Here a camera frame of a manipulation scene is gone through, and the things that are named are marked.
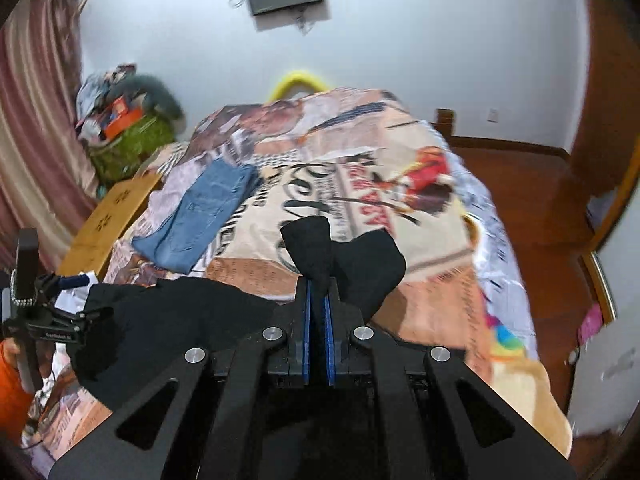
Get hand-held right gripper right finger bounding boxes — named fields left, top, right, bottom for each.
left=322, top=280, right=577, bottom=480

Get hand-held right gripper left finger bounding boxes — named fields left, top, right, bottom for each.
left=47, top=276, right=313, bottom=480

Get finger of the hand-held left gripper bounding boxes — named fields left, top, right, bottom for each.
left=52, top=305, right=115, bottom=333
left=35, top=272, right=98, bottom=295

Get black pants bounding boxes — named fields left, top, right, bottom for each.
left=67, top=215, right=407, bottom=411

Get white cloth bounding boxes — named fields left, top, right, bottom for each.
left=52, top=272, right=98, bottom=313

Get brown cardboard box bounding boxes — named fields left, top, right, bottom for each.
left=59, top=172, right=163, bottom=281

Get printed blanket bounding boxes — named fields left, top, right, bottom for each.
left=20, top=87, right=573, bottom=480

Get pink striped curtain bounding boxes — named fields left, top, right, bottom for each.
left=0, top=0, right=101, bottom=281

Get green patterned bag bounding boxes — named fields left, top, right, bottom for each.
left=90, top=110, right=176, bottom=186

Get blue jeans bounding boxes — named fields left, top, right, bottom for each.
left=131, top=160, right=261, bottom=276

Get orange box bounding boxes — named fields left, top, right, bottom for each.
left=102, top=97, right=143, bottom=138

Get pile of printed cloth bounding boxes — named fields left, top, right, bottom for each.
left=75, top=64, right=138, bottom=141

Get white patterned bed sheet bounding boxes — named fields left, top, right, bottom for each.
left=445, top=125, right=538, bottom=361

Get yellow curved object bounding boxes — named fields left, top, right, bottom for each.
left=270, top=71, right=331, bottom=103

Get pink item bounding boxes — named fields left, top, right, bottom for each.
left=577, top=302, right=603, bottom=346

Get white panel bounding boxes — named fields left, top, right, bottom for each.
left=567, top=320, right=640, bottom=436

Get gold framed mirror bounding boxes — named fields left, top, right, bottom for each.
left=580, top=135, right=640, bottom=326

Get brown wooden door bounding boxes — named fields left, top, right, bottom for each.
left=570, top=0, right=640, bottom=201

